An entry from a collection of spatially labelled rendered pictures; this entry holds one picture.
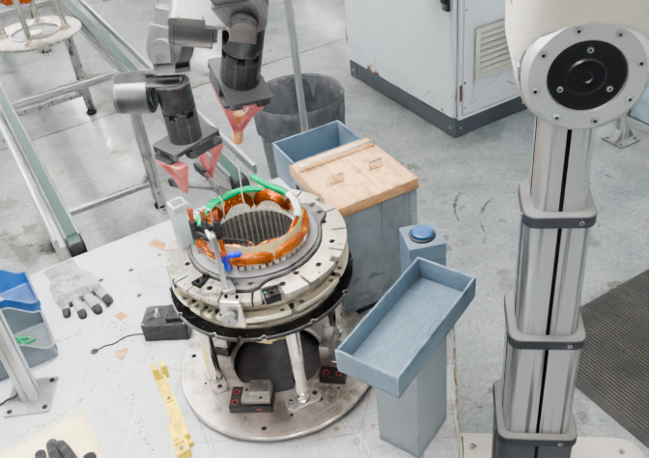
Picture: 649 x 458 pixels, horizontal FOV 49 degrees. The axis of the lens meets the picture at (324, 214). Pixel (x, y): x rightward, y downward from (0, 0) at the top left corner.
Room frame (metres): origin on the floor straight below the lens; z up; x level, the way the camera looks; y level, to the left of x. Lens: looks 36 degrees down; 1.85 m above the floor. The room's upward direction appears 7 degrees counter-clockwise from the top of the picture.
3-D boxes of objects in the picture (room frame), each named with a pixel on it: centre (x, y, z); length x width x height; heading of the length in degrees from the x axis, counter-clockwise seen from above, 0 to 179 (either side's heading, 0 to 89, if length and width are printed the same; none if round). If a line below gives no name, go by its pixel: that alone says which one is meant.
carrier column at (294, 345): (0.89, 0.08, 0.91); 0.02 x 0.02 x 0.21
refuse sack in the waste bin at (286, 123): (2.66, 0.05, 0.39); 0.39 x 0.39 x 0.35
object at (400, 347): (0.81, -0.11, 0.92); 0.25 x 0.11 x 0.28; 141
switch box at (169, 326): (1.14, 0.36, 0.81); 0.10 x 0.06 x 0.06; 83
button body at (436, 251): (1.04, -0.17, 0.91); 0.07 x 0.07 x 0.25; 6
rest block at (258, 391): (0.90, 0.16, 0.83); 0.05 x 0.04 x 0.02; 83
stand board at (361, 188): (1.23, -0.07, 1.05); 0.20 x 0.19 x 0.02; 24
